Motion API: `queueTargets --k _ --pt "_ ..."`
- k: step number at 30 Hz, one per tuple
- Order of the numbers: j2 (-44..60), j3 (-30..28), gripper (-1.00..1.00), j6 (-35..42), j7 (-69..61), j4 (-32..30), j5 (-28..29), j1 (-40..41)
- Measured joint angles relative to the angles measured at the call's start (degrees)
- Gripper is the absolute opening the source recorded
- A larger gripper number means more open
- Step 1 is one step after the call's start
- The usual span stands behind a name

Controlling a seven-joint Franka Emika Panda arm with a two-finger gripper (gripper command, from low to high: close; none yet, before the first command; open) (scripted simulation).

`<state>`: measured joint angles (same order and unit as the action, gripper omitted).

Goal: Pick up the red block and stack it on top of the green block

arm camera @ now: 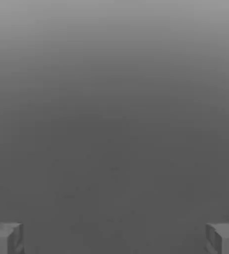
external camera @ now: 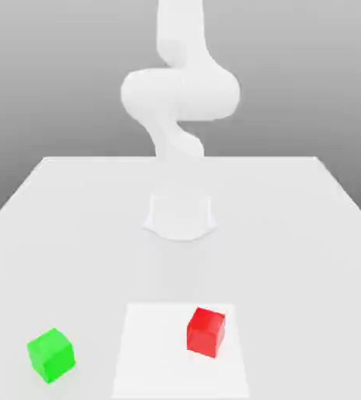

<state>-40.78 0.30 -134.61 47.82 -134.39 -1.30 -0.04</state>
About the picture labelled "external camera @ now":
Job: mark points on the small red cube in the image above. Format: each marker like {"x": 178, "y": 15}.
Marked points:
{"x": 205, "y": 333}

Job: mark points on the small green cube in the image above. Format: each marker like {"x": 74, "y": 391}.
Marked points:
{"x": 51, "y": 356}

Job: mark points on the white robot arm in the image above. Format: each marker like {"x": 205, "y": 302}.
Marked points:
{"x": 180, "y": 93}

